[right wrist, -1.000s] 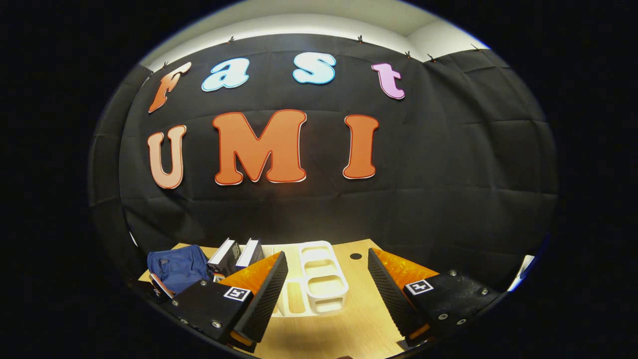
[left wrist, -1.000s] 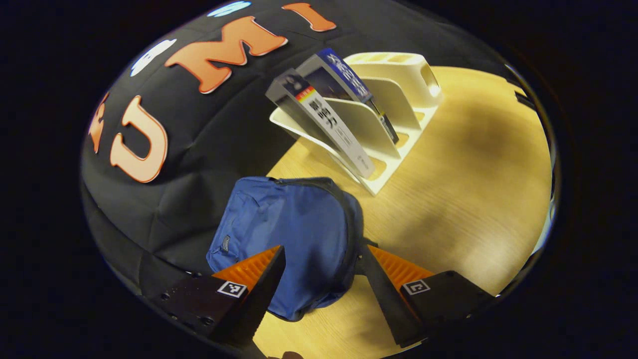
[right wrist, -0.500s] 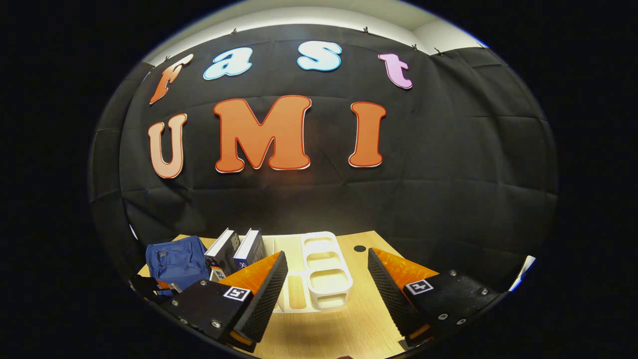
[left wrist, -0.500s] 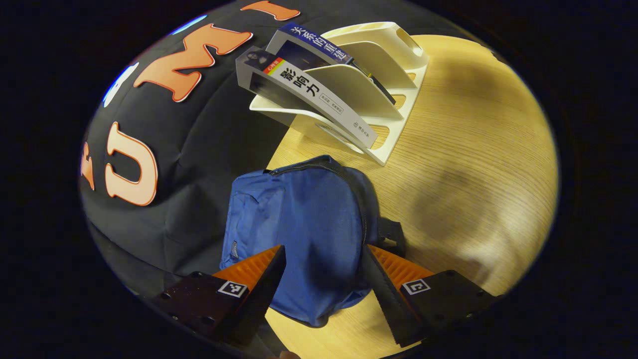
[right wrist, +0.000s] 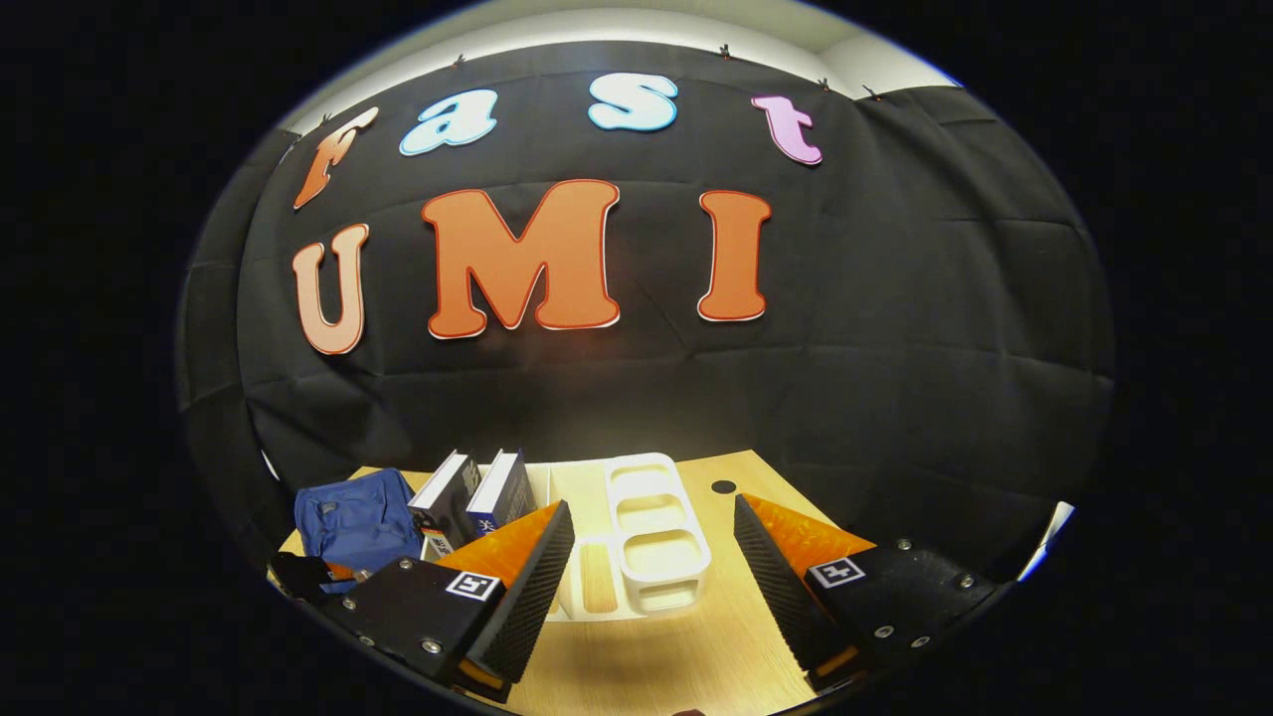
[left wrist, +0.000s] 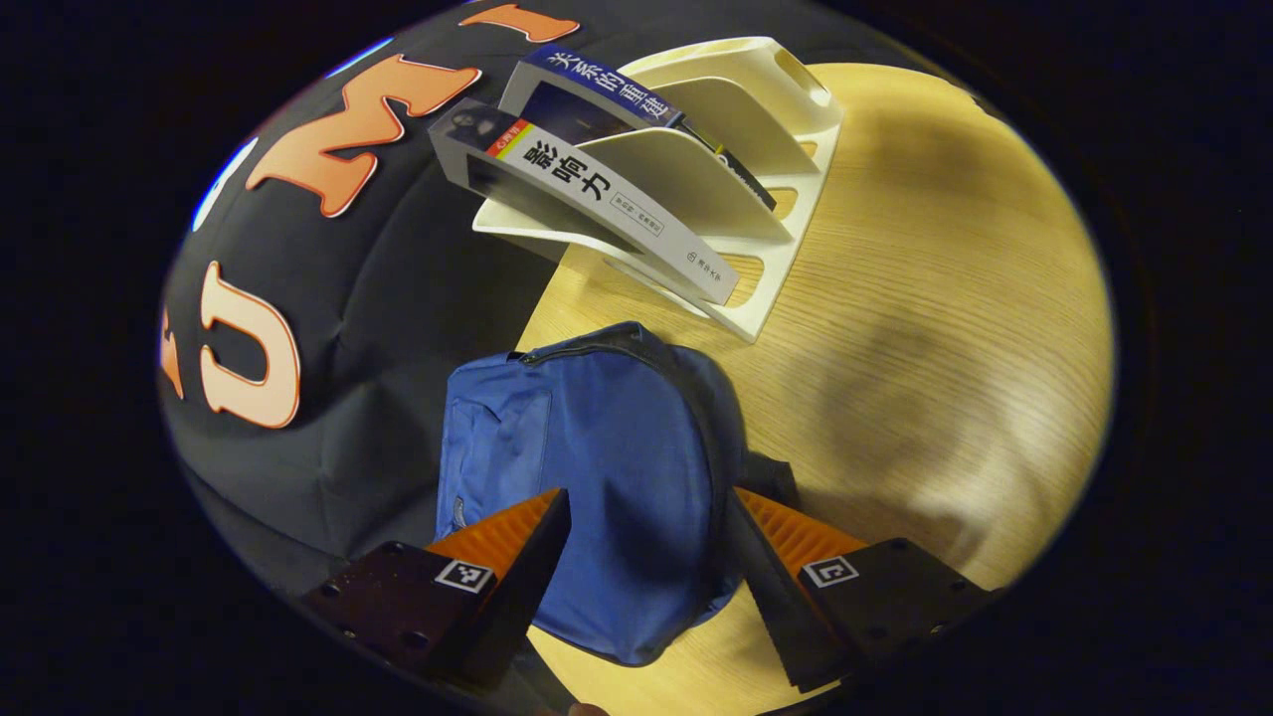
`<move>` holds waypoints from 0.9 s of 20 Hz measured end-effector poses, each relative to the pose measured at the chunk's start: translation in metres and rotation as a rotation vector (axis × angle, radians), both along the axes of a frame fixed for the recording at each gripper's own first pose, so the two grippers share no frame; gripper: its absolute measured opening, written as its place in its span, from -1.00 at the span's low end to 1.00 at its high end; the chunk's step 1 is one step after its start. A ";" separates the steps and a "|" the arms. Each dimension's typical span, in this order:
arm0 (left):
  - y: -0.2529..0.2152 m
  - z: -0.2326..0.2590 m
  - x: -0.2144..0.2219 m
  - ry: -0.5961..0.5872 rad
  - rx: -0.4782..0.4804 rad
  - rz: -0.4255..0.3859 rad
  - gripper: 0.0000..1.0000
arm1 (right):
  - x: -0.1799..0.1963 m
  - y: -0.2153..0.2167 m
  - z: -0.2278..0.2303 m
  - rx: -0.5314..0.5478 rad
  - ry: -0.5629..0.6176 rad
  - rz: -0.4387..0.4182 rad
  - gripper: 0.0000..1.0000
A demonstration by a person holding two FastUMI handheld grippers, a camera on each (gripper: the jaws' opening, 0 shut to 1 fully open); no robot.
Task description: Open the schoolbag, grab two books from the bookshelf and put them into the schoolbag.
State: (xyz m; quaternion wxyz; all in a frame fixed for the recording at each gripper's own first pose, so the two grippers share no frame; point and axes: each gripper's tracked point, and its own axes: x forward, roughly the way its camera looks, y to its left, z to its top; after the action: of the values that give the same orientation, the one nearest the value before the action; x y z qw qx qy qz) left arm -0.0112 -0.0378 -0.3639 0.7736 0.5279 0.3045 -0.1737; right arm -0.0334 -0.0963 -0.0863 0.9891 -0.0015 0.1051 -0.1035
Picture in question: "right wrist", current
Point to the white bookshelf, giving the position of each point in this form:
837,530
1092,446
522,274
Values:
656,557

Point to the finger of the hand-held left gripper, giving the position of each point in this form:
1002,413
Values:
298,575

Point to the black cover book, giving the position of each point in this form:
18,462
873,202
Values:
453,502

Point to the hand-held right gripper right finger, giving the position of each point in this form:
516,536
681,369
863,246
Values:
781,597

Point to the blue schoolbag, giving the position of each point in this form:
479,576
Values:
353,522

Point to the black round table grommet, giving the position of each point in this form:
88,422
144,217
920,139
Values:
724,487

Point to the blue cover book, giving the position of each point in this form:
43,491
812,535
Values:
507,492

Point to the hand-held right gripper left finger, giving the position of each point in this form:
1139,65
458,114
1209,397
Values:
532,597

